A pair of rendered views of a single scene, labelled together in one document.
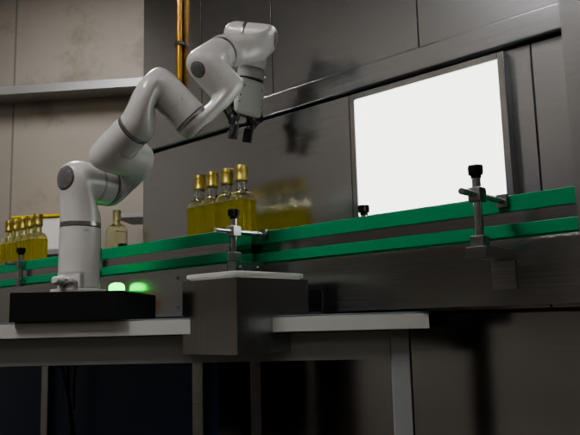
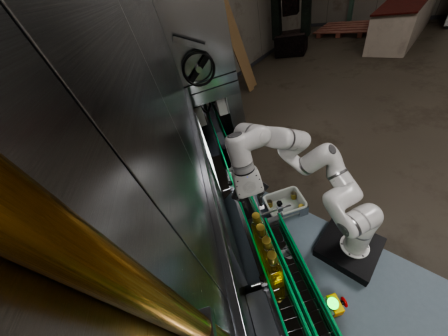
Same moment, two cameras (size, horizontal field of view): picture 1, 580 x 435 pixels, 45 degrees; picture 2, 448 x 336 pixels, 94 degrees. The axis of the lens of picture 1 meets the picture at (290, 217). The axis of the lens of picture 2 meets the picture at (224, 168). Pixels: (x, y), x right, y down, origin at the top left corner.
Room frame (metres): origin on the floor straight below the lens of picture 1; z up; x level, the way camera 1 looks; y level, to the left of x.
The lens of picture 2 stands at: (2.25, 0.44, 1.92)
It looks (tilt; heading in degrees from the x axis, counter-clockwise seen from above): 43 degrees down; 228
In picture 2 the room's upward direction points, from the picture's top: 18 degrees counter-clockwise
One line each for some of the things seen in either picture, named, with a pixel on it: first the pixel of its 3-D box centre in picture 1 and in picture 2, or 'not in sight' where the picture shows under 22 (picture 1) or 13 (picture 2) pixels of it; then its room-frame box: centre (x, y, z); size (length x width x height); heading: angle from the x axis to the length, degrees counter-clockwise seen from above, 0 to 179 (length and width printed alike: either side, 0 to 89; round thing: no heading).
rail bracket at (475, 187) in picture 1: (485, 227); not in sight; (1.26, -0.36, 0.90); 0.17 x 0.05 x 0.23; 138
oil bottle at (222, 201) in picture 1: (228, 230); (264, 247); (1.91, 0.17, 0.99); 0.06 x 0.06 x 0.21; 48
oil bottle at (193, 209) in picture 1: (199, 235); (275, 273); (1.99, 0.26, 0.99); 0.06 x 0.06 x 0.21; 48
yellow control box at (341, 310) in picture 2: not in sight; (332, 306); (1.93, 0.49, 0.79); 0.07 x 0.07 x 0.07; 48
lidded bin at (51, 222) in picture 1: (53, 236); not in sight; (4.57, 1.57, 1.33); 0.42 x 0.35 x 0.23; 84
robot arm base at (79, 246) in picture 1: (76, 260); (358, 236); (1.62, 0.50, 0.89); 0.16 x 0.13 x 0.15; 170
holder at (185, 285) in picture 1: (255, 298); (281, 207); (1.56, 0.08, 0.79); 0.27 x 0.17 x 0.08; 138
